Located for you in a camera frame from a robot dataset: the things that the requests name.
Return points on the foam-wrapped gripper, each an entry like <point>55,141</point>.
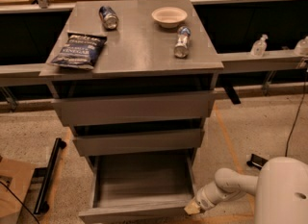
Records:
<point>203,199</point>

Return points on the grey bottom drawer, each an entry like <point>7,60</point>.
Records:
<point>139,186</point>

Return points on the grey drawer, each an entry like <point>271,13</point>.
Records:
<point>134,108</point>
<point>139,186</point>
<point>138,142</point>

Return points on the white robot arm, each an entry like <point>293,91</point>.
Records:
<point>280,191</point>

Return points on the grey middle drawer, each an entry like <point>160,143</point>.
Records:
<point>138,142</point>

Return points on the grey top drawer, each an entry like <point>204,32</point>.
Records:
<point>134,108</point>

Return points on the grey drawer cabinet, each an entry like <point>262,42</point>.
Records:
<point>138,59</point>

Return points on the black device on floor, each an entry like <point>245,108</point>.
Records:
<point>256,161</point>

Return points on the black bar left floor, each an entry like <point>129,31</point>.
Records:
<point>46,174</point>

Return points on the clear plastic water bottle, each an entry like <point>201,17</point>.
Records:
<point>181,48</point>

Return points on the cardboard box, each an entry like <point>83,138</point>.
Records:
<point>16,178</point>

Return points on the white paper bowl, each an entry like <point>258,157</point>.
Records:
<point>169,17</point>

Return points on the blue chip bag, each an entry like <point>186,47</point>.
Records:
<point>81,51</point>

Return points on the blue soda can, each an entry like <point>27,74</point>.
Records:
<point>108,17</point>

